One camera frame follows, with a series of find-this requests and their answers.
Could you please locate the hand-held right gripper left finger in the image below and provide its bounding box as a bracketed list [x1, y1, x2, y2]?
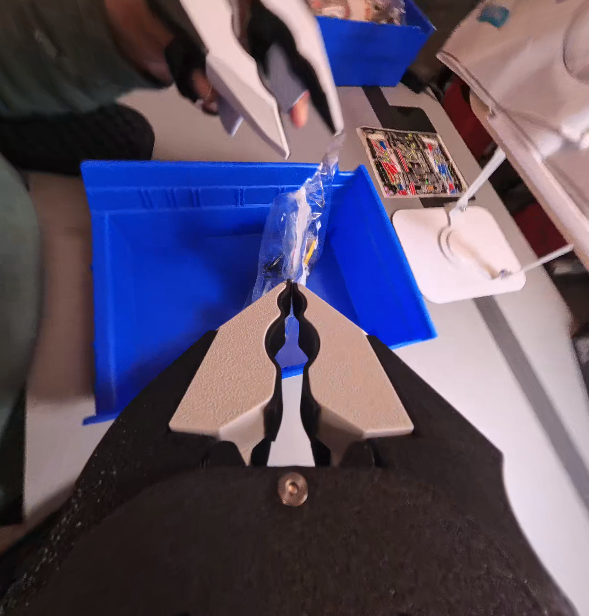
[168, 280, 292, 466]

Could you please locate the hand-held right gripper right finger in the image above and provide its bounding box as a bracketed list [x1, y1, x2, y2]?
[293, 284, 415, 466]

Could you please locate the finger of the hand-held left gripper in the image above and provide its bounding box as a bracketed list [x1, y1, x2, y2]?
[248, 0, 345, 136]
[178, 0, 292, 160]

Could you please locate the blue plastic bin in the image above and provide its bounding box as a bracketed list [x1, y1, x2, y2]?
[80, 160, 437, 425]
[316, 0, 436, 87]

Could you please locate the small clear plastic bag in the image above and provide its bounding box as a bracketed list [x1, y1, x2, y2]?
[246, 137, 346, 357]

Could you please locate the holographic sticker sheet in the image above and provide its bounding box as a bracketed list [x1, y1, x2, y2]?
[357, 126, 468, 198]

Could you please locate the lego instruction booklet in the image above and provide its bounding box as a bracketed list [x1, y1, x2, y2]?
[436, 0, 589, 270]

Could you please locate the person's left forearm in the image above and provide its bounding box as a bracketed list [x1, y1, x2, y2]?
[0, 0, 146, 116]

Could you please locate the pile of clear lego bags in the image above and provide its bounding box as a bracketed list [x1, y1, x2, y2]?
[309, 0, 406, 25]

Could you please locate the person's left hand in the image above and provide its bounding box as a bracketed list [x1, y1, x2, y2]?
[107, 0, 220, 116]

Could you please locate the white book stand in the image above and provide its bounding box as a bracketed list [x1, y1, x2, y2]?
[392, 108, 589, 305]

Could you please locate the black mesh armrest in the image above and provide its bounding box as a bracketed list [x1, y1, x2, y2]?
[0, 103, 156, 175]

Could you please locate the person's green sweatshirt torso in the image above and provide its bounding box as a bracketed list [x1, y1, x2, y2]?
[0, 144, 40, 525]

